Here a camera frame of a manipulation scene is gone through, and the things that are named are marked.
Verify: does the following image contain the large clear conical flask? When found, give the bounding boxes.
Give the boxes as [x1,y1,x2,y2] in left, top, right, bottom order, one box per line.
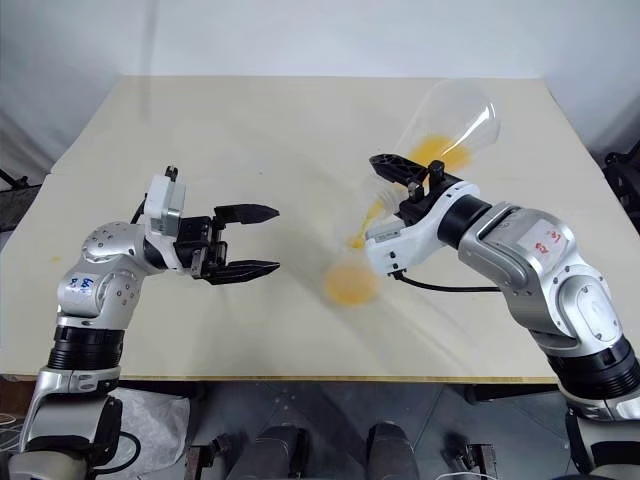
[362,79,503,229]

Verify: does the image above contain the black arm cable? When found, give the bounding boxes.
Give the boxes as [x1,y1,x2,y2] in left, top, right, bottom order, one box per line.
[129,196,150,226]
[388,267,502,293]

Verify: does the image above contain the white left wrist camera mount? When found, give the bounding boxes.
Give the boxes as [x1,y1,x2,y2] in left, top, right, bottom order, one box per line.
[142,164,190,274]

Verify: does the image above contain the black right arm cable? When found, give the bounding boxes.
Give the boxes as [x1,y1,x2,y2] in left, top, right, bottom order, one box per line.
[388,267,502,293]

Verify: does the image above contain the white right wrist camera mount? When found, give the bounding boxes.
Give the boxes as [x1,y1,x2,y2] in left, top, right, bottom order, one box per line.
[363,178,484,277]

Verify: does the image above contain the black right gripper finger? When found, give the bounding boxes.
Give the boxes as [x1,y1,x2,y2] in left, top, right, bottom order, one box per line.
[368,153,432,195]

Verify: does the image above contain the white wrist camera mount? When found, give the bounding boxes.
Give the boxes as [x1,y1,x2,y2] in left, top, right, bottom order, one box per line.
[142,164,190,274]
[363,178,484,277]

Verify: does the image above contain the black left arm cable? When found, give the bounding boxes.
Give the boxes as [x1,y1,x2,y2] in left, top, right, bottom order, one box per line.
[129,196,150,226]

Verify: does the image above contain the white plastic bag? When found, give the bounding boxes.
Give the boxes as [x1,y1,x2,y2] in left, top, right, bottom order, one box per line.
[107,388,192,480]

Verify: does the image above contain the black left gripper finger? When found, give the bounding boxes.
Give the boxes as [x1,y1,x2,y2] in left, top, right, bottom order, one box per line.
[213,202,281,228]
[202,259,281,287]

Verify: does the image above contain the black metal stand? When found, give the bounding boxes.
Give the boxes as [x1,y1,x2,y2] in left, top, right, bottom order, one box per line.
[0,168,32,236]

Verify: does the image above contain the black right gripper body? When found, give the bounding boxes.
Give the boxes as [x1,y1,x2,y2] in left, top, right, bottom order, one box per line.
[398,160,448,227]

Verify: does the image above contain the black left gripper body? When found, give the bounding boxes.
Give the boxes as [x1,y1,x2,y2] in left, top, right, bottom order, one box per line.
[174,206,230,282]

